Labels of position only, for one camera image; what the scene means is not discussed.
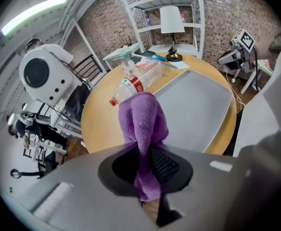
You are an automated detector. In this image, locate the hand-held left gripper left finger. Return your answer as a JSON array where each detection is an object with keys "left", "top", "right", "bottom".
[{"left": 10, "top": 143, "right": 159, "bottom": 231}]

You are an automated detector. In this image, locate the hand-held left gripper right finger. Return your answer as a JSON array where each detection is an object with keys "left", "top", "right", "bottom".
[{"left": 151, "top": 128, "right": 281, "bottom": 231}]

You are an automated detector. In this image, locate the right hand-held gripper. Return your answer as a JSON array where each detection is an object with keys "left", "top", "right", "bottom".
[{"left": 216, "top": 29, "right": 258, "bottom": 73}]

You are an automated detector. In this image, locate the grey tray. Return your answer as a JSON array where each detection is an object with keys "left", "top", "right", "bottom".
[{"left": 152, "top": 69, "right": 234, "bottom": 154}]

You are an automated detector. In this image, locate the purple cloth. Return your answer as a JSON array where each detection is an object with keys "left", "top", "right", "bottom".
[{"left": 118, "top": 91, "right": 170, "bottom": 202}]

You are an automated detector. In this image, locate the white stool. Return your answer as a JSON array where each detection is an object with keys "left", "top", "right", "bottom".
[{"left": 240, "top": 61, "right": 274, "bottom": 95}]

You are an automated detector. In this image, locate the white paper sheet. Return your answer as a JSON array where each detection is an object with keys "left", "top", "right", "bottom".
[{"left": 163, "top": 61, "right": 191, "bottom": 70}]

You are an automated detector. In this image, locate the white flat panel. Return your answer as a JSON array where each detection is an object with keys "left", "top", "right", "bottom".
[{"left": 233, "top": 32, "right": 281, "bottom": 157}]

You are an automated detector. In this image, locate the white-shade table lamp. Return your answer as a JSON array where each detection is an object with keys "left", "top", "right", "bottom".
[{"left": 159, "top": 5, "right": 186, "bottom": 63}]

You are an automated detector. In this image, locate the blue and yellow tool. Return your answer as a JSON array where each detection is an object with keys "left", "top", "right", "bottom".
[{"left": 146, "top": 54, "right": 168, "bottom": 63}]

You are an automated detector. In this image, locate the white metal shelving unit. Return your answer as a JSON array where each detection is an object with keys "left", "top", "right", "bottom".
[{"left": 115, "top": 0, "right": 206, "bottom": 60}]

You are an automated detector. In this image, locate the large clear red-label plastic bottle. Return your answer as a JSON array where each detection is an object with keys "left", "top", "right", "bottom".
[{"left": 109, "top": 59, "right": 165, "bottom": 107}]

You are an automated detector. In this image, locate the small clear green-cap bottle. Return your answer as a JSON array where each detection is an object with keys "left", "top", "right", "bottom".
[{"left": 120, "top": 54, "right": 137, "bottom": 76}]

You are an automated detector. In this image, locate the white round-lens device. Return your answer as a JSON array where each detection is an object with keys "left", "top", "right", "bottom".
[{"left": 19, "top": 48, "right": 75, "bottom": 107}]

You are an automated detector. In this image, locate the black slatted chair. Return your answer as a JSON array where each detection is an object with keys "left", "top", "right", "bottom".
[{"left": 73, "top": 53, "right": 103, "bottom": 82}]

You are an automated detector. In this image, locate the ceiling strip light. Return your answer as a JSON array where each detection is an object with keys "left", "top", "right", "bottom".
[{"left": 1, "top": 0, "right": 69, "bottom": 36}]

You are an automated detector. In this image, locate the white cable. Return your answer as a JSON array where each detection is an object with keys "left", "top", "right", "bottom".
[{"left": 225, "top": 67, "right": 246, "bottom": 107}]

